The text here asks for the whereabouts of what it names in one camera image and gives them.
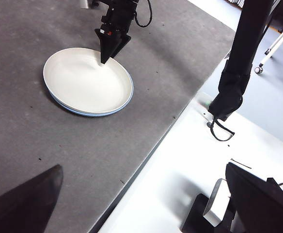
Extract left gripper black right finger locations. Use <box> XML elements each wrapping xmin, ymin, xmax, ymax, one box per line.
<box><xmin>225</xmin><ymin>162</ymin><xmax>283</xmax><ymax>233</ymax></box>

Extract black looped base cable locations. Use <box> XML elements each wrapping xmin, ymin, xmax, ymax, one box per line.
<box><xmin>209</xmin><ymin>116</ymin><xmax>236</xmax><ymax>142</ymax></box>

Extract white round plate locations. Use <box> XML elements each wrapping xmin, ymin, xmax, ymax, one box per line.
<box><xmin>43</xmin><ymin>47</ymin><xmax>134</xmax><ymax>115</ymax></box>

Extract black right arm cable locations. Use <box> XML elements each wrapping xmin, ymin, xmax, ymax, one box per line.
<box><xmin>133</xmin><ymin>0</ymin><xmax>153</xmax><ymax>28</ymax></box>

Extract black flat base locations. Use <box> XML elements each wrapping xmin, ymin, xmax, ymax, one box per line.
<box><xmin>179</xmin><ymin>193</ymin><xmax>238</xmax><ymax>233</ymax></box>

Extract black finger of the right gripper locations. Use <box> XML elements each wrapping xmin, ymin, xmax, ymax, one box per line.
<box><xmin>110</xmin><ymin>34</ymin><xmax>132</xmax><ymax>59</ymax></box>
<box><xmin>94</xmin><ymin>31</ymin><xmax>120</xmax><ymax>65</ymax></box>

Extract silver grey box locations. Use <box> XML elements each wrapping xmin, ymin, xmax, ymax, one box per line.
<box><xmin>203</xmin><ymin>178</ymin><xmax>232</xmax><ymax>228</ymax></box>

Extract grey ribbed radiator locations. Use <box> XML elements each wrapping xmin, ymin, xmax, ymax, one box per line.
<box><xmin>225</xmin><ymin>0</ymin><xmax>244</xmax><ymax>8</ymax></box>

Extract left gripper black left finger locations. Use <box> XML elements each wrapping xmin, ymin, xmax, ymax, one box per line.
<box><xmin>0</xmin><ymin>164</ymin><xmax>64</xmax><ymax>233</ymax></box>

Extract white wheeled stand leg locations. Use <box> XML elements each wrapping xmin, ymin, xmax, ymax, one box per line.
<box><xmin>254</xmin><ymin>20</ymin><xmax>283</xmax><ymax>75</ymax></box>

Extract blue round plate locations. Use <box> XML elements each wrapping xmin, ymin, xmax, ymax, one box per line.
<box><xmin>48</xmin><ymin>72</ymin><xmax>134</xmax><ymax>118</ymax></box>

